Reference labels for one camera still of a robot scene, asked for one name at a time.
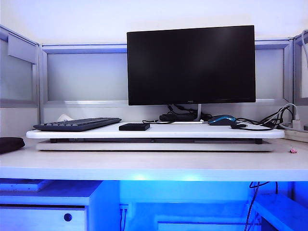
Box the black cloth pad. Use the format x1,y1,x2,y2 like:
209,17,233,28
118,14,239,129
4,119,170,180
0,137,26,155

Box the thick white hanging cable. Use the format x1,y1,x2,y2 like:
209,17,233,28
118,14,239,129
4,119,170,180
300,30,308,71

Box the black computer keyboard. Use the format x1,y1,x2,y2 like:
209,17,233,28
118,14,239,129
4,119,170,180
32,116,122,132

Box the thin white charger cable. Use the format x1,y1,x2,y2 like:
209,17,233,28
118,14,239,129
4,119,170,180
261,103,301,126

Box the thin black desk cable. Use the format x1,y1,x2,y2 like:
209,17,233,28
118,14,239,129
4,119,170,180
142,119,174,125

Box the black computer monitor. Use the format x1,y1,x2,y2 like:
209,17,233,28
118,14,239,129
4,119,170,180
127,25,257,106

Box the grey side partition with cable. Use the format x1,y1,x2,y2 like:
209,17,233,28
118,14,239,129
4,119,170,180
292,29,308,107

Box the black cable tangle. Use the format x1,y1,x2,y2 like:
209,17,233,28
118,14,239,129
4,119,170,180
237,106,295,128

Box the wide grey cubicle partition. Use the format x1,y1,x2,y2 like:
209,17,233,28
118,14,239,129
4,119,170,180
38,38,296,123

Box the silver monitor stand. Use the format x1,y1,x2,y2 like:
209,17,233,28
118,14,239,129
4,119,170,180
158,103,203,124

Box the grey side partition with bracket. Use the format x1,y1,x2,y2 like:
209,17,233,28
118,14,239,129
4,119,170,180
0,25,43,109

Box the white drawer cabinet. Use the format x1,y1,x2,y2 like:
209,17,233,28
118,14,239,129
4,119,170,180
0,180,103,231

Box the dark cable under desk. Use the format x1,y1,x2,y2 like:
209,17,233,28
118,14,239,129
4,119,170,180
247,180,262,231

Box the black cable bundle with adapter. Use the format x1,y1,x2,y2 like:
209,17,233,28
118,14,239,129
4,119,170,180
159,104,213,123

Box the blue and grey mouse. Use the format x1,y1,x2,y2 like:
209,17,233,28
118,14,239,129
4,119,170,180
207,114,238,127

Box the blue-lit step shelf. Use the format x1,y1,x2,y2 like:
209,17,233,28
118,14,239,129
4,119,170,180
253,193,308,231

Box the white power strip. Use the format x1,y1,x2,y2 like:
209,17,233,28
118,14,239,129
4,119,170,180
281,122,308,143

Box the dark portable hard drive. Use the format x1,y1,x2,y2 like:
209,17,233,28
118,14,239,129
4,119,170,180
118,122,151,132

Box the white desk riser board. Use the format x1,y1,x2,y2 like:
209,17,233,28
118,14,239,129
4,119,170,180
26,121,285,139

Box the flat white board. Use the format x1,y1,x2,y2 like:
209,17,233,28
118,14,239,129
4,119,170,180
0,179,53,193

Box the white wall socket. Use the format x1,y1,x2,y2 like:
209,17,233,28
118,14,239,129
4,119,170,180
119,203,130,231

